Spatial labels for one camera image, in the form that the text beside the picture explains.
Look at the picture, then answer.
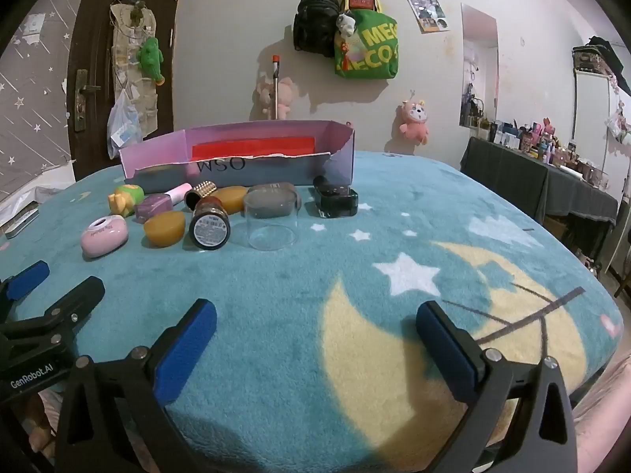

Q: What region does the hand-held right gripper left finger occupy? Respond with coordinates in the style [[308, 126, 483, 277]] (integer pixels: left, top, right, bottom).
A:
[[53, 298, 218, 473]]

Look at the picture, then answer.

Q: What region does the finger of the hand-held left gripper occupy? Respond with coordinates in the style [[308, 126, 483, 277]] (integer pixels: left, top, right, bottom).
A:
[[0, 276, 106, 353], [0, 260, 51, 321]]

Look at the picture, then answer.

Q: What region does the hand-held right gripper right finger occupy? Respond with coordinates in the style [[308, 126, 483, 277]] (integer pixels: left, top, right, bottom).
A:
[[415, 300, 577, 473]]

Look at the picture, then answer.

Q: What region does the amber round soap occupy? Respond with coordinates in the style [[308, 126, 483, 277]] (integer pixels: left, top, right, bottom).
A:
[[143, 210, 185, 248], [212, 186, 248, 216]]

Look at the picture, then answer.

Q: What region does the green toy figure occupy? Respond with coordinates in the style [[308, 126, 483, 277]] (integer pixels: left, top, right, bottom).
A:
[[107, 183, 145, 218]]

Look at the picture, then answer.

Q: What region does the brown cosmetic bottle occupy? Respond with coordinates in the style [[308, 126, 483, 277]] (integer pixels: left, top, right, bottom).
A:
[[189, 196, 231, 251]]

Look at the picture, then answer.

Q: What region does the purple bottle with pink cap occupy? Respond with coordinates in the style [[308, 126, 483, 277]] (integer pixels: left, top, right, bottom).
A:
[[134, 182, 193, 224]]

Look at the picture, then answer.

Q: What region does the clear glass cup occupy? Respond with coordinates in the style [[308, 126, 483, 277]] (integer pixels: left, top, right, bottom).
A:
[[243, 188, 302, 251]]

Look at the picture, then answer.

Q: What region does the black glass bottle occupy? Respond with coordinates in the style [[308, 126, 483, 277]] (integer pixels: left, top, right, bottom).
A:
[[313, 175, 359, 218]]

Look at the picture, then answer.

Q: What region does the grey compact case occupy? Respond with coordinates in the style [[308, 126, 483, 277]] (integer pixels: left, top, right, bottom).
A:
[[246, 182, 297, 220]]

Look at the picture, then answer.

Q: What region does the pink cardboard box red inside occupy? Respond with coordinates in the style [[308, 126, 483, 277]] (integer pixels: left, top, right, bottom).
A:
[[119, 119, 356, 193]]

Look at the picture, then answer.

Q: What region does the white plastic sheet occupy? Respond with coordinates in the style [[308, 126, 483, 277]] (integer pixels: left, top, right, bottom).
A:
[[0, 160, 75, 218]]

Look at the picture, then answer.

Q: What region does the pink bed sheet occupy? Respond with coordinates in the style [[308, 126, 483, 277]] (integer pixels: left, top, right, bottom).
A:
[[572, 350, 631, 473]]

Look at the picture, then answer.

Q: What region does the clear plastic bag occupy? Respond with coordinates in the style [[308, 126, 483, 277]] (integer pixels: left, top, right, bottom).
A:
[[107, 91, 144, 161]]

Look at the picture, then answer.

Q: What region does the table with dark cloth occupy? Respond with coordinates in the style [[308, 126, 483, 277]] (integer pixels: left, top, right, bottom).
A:
[[460, 135, 619, 277]]

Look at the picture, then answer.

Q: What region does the beige hanging organizer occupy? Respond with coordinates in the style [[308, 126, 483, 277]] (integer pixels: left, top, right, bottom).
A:
[[109, 2, 159, 139]]

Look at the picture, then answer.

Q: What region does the row of cosmetics bottles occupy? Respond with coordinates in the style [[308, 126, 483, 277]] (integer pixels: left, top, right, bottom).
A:
[[461, 117, 612, 190]]

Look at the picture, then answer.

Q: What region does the pink pig plush toy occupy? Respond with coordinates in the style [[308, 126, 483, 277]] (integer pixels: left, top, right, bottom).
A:
[[398, 89, 429, 146]]

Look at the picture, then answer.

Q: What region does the dark brown door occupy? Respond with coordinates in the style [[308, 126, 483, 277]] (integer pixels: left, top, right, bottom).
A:
[[69, 0, 183, 183]]

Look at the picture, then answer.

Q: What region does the green dinosaur plush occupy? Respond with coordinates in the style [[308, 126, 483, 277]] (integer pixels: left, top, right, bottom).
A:
[[136, 37, 166, 84]]

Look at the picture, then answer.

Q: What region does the pale pink plush toy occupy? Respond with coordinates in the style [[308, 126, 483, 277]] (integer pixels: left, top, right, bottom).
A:
[[255, 76, 297, 120]]

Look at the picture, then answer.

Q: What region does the mop stick with orange grip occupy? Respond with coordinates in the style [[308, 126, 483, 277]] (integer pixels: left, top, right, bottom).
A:
[[271, 54, 282, 120]]

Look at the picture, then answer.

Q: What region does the white cabinet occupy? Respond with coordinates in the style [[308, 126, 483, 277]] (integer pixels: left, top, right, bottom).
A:
[[572, 44, 631, 193]]

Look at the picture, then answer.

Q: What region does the green tote bag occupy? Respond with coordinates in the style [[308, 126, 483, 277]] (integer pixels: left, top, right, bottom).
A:
[[334, 9, 399, 81]]

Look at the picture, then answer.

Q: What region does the dark clothes pile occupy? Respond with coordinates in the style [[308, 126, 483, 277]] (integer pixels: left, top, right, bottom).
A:
[[586, 35, 631, 94]]

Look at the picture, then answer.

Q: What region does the black backpack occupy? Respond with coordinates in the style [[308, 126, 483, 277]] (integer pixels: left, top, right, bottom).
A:
[[293, 0, 343, 58]]

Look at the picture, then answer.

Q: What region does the star print wall sheet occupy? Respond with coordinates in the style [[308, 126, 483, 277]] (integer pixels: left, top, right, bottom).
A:
[[0, 0, 87, 198]]

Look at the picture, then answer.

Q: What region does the metal door handle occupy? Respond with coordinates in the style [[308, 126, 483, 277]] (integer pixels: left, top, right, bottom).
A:
[[74, 69, 102, 133]]

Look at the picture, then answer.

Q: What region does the photo collage wall poster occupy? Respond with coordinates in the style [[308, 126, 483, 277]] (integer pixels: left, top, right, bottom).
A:
[[405, 0, 451, 34]]

